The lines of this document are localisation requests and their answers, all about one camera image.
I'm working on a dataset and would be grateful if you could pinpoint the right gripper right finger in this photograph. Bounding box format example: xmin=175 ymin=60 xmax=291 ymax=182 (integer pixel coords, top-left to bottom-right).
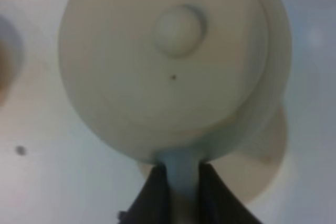
xmin=196 ymin=163 xmax=261 ymax=224

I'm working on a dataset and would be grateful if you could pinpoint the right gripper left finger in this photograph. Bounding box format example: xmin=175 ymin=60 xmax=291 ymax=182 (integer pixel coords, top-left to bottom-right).
xmin=118 ymin=165 xmax=172 ymax=224

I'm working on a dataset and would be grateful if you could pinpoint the beige teapot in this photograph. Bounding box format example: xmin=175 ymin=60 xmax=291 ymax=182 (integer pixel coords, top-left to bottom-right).
xmin=57 ymin=0 xmax=293 ymax=193

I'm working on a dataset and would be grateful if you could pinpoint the far beige teacup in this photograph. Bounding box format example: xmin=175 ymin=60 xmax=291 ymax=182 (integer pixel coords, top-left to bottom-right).
xmin=1 ymin=16 xmax=24 ymax=106

